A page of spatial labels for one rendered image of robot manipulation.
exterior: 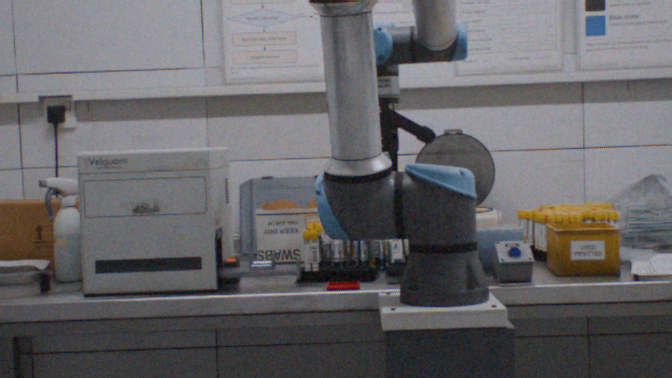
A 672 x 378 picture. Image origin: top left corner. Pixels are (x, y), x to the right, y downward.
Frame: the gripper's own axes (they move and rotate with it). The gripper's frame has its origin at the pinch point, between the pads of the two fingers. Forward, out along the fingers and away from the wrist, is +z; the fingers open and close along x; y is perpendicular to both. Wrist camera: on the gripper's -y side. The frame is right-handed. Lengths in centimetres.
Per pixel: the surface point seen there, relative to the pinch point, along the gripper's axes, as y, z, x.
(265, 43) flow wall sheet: 31, -39, -56
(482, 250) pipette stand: -18.7, 13.7, -3.8
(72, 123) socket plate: 86, -19, -56
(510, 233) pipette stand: -24.8, 10.1, -3.2
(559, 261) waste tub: -33.9, 15.8, 2.2
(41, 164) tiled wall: 95, -8, -57
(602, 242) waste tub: -42.7, 12.0, 2.8
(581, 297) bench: -35.8, 21.8, 11.5
